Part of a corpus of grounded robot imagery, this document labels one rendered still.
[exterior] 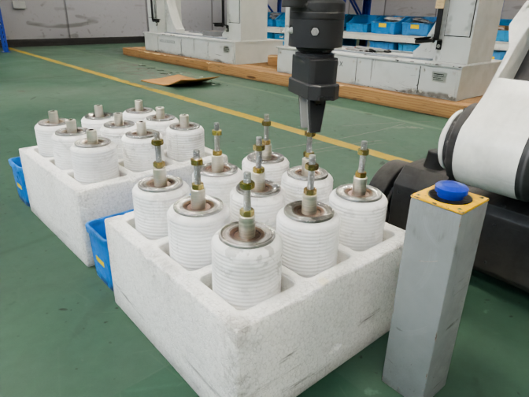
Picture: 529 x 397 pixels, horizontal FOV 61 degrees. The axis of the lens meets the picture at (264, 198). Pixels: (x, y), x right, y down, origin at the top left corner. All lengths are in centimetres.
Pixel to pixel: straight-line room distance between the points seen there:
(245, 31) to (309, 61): 328
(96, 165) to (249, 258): 54
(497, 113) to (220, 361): 58
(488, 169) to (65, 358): 75
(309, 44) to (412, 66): 210
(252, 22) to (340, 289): 352
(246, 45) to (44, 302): 331
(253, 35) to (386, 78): 153
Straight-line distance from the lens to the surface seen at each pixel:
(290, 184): 80
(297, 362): 68
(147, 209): 75
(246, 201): 57
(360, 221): 73
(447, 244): 60
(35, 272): 109
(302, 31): 74
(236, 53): 396
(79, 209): 100
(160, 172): 76
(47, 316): 94
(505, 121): 81
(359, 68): 303
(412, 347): 70
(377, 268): 73
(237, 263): 57
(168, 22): 514
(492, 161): 80
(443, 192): 60
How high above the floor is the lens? 53
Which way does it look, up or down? 23 degrees down
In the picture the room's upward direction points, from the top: 1 degrees clockwise
